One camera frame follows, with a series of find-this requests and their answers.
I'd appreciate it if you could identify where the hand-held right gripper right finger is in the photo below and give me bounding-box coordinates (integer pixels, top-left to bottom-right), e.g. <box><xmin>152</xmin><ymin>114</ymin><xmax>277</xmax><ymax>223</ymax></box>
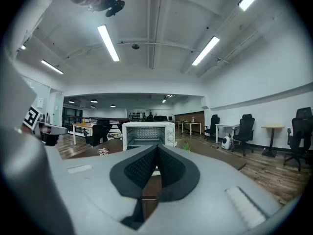
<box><xmin>136</xmin><ymin>144</ymin><xmax>283</xmax><ymax>235</ymax></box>

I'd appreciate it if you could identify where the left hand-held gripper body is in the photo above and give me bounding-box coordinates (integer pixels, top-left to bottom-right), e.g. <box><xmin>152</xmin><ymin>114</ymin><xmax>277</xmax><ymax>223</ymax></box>
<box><xmin>22</xmin><ymin>105</ymin><xmax>60</xmax><ymax>147</ymax></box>

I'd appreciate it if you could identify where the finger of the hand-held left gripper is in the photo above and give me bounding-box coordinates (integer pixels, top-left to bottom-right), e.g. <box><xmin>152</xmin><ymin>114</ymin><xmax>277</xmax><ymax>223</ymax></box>
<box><xmin>45</xmin><ymin>124</ymin><xmax>68</xmax><ymax>135</ymax></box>

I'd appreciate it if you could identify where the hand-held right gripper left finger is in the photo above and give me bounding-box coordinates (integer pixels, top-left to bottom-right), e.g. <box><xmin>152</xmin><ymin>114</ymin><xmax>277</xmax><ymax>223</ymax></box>
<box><xmin>45</xmin><ymin>144</ymin><xmax>157</xmax><ymax>235</ymax></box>

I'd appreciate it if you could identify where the white toaster oven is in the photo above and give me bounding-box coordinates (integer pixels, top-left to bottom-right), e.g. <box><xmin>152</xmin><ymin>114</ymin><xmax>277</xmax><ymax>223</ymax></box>
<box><xmin>122</xmin><ymin>121</ymin><xmax>178</xmax><ymax>152</ymax></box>

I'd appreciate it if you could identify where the black railing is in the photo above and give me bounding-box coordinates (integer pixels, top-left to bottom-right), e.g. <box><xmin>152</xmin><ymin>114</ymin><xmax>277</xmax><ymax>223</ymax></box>
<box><xmin>62</xmin><ymin>107</ymin><xmax>84</xmax><ymax>135</ymax></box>

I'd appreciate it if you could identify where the wooden desk with white legs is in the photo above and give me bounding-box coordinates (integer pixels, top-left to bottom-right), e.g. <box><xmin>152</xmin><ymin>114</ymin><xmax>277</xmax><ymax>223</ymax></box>
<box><xmin>72</xmin><ymin>122</ymin><xmax>99</xmax><ymax>146</ymax></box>

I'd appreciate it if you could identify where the person's white shirt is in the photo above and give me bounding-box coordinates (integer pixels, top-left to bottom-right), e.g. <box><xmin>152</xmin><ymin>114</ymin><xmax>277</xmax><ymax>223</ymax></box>
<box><xmin>0</xmin><ymin>0</ymin><xmax>75</xmax><ymax>235</ymax></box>

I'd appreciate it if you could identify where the black office chair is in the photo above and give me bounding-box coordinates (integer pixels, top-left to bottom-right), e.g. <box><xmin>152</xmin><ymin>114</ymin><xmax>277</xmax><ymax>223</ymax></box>
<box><xmin>84</xmin><ymin>124</ymin><xmax>109</xmax><ymax>148</ymax></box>
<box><xmin>96</xmin><ymin>118</ymin><xmax>113</xmax><ymax>142</ymax></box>
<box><xmin>231</xmin><ymin>114</ymin><xmax>256</xmax><ymax>157</ymax></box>
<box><xmin>283</xmin><ymin>106</ymin><xmax>313</xmax><ymax>172</ymax></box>
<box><xmin>203</xmin><ymin>114</ymin><xmax>221</xmax><ymax>139</ymax></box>

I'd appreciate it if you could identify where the white round appliance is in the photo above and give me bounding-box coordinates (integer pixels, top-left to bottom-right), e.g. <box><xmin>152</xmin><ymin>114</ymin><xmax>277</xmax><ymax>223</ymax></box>
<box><xmin>221</xmin><ymin>135</ymin><xmax>232</xmax><ymax>150</ymax></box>

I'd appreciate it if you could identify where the white table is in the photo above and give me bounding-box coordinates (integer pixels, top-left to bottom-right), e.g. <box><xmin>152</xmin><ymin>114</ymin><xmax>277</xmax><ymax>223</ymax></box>
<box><xmin>182</xmin><ymin>121</ymin><xmax>202</xmax><ymax>136</ymax></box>

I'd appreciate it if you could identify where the small wooden pedestal table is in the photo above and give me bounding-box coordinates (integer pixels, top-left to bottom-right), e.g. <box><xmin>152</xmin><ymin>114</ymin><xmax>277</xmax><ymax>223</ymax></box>
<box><xmin>261</xmin><ymin>124</ymin><xmax>286</xmax><ymax>158</ymax></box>

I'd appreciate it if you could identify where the black head-worn camera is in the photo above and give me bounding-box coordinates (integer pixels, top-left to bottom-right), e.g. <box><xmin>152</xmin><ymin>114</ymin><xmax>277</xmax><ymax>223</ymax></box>
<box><xmin>97</xmin><ymin>0</ymin><xmax>126</xmax><ymax>18</ymax></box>

